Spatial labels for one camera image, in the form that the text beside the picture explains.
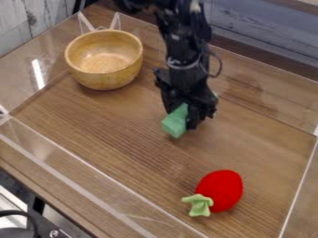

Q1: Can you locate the red plush strawberry toy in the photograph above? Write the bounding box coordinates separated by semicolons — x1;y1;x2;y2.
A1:
182;170;244;217

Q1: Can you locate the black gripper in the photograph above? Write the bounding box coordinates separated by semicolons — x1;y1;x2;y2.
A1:
154;59;221;130

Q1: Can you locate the green rectangular block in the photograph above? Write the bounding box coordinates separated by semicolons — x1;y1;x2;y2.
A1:
162;103;187;139

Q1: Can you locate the black cable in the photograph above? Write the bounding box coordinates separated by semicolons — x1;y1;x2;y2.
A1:
0;208;43;238

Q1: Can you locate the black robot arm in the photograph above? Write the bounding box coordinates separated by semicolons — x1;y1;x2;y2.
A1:
115;0;222;130

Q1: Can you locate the clear acrylic tray wall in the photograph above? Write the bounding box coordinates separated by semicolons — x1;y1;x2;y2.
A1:
0;105;208;238

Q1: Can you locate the brown wooden bowl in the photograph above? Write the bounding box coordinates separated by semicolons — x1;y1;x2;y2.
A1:
65;30;145;90

